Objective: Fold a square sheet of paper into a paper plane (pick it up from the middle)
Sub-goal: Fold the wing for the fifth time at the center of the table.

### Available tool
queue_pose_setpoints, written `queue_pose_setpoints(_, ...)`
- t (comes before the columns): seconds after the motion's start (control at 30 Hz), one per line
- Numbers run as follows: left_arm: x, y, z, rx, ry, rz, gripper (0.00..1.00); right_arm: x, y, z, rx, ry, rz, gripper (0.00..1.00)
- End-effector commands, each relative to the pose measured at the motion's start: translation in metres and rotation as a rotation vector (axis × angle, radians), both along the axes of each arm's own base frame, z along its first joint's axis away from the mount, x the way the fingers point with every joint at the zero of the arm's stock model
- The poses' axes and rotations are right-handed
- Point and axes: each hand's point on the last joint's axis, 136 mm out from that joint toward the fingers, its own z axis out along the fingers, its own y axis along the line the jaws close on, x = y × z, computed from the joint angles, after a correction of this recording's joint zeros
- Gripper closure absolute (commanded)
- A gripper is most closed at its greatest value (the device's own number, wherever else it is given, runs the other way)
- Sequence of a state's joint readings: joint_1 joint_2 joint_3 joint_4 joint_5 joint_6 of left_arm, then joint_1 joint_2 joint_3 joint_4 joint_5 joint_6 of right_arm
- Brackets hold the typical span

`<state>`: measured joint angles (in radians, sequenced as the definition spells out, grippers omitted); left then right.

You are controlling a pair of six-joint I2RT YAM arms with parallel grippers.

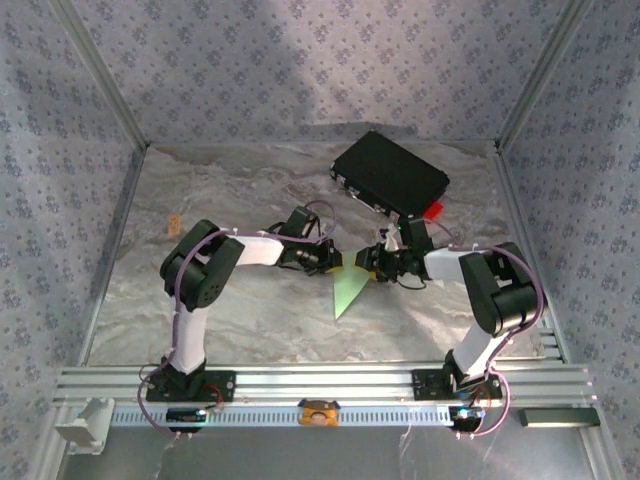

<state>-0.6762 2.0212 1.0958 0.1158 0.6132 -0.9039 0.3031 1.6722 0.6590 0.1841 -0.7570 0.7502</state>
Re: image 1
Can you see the green paper sheet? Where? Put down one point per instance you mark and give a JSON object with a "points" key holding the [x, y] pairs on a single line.
{"points": [[347, 287]]}

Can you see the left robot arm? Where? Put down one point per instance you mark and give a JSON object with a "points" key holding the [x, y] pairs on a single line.
{"points": [[200, 270]]}

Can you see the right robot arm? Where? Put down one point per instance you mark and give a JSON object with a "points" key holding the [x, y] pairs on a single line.
{"points": [[500, 295]]}

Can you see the red block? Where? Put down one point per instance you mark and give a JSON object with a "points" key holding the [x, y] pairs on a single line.
{"points": [[433, 211]]}

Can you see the black hard case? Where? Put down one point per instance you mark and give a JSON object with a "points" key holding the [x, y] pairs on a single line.
{"points": [[390, 172]]}

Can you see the small orange tag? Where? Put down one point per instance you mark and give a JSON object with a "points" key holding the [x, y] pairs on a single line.
{"points": [[173, 225]]}

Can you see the orange cartoon figure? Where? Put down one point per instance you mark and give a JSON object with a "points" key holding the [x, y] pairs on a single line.
{"points": [[319, 414]]}

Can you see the black bar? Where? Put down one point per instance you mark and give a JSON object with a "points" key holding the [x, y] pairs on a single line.
{"points": [[559, 417]]}

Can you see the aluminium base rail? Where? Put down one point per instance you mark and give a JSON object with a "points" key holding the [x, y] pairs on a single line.
{"points": [[325, 382]]}

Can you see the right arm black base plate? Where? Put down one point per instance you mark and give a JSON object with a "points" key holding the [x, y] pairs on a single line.
{"points": [[430, 385]]}

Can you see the aluminium side rail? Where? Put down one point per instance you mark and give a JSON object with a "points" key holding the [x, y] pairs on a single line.
{"points": [[530, 225], [112, 250]]}

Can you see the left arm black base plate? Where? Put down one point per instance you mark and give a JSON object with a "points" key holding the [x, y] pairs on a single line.
{"points": [[220, 387]]}

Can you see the aluminium frame post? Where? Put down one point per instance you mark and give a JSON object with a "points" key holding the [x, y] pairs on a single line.
{"points": [[545, 75], [100, 75]]}

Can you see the white plastic bracket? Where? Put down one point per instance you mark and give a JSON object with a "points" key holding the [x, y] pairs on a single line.
{"points": [[85, 425]]}

